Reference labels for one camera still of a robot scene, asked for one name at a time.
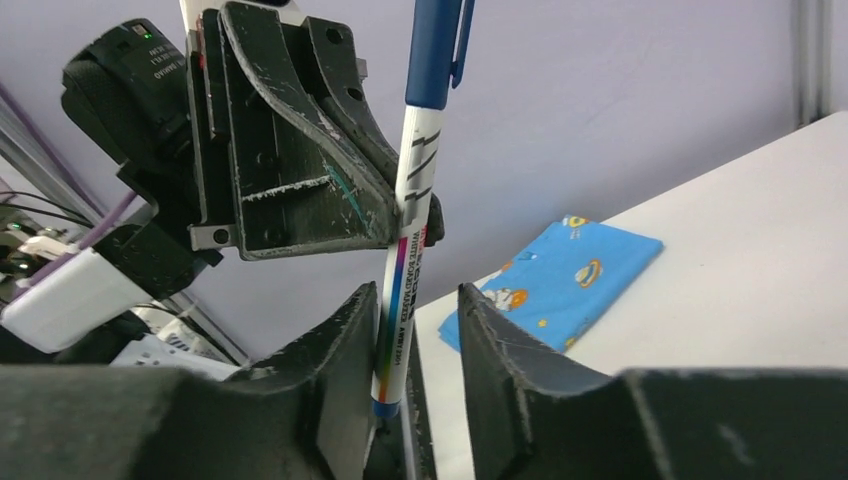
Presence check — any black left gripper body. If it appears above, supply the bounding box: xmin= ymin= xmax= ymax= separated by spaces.
xmin=182 ymin=0 xmax=369 ymax=253

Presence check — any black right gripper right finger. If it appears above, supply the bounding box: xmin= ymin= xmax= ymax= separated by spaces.
xmin=457 ymin=283 xmax=847 ymax=479

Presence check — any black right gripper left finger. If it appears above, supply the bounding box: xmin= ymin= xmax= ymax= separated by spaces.
xmin=1 ymin=283 xmax=377 ymax=479

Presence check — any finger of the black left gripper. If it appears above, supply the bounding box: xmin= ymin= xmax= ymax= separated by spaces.
xmin=304 ymin=16 xmax=446 ymax=250
xmin=218 ymin=2 xmax=365 ymax=261

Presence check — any blue whiteboard marker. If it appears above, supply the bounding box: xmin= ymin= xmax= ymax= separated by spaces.
xmin=372 ymin=0 xmax=475 ymax=419

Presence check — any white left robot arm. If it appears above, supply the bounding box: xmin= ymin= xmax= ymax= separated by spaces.
xmin=1 ymin=1 xmax=401 ymax=354

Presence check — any blue patterned cloth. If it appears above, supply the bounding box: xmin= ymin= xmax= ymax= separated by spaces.
xmin=479 ymin=215 xmax=664 ymax=353

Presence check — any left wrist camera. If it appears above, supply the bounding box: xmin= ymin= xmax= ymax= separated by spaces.
xmin=1 ymin=249 xmax=152 ymax=353

